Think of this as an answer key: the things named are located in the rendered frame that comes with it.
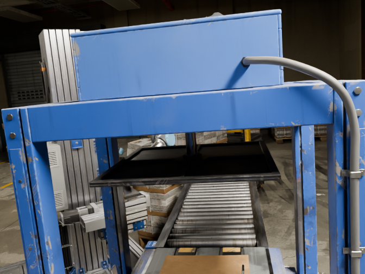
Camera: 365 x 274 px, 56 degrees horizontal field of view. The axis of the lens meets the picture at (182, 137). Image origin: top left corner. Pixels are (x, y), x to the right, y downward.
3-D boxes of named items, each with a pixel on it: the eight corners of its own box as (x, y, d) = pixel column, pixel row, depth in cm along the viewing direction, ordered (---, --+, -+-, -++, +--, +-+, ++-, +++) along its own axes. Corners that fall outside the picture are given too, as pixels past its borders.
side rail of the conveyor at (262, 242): (248, 186, 295) (247, 172, 293) (255, 186, 294) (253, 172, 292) (258, 269, 164) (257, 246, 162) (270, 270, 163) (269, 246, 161)
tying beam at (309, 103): (99, 118, 163) (96, 97, 161) (308, 103, 148) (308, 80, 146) (6, 144, 97) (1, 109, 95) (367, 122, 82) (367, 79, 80)
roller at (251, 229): (171, 235, 193) (170, 227, 192) (257, 234, 186) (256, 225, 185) (169, 240, 188) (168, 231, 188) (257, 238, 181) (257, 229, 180)
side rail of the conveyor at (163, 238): (189, 188, 303) (188, 175, 301) (195, 188, 302) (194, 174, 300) (155, 269, 172) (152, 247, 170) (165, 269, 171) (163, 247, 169)
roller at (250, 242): (167, 246, 180) (165, 237, 180) (258, 246, 173) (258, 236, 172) (164, 251, 176) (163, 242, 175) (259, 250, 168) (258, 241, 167)
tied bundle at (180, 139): (163, 155, 381) (161, 135, 378) (176, 150, 406) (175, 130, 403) (193, 156, 362) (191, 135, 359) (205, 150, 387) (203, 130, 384)
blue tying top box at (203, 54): (124, 95, 148) (119, 47, 145) (269, 83, 138) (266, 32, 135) (77, 101, 103) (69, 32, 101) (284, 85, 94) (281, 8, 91)
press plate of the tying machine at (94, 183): (139, 153, 156) (139, 147, 155) (264, 147, 147) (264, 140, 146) (89, 192, 102) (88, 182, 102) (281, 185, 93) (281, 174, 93)
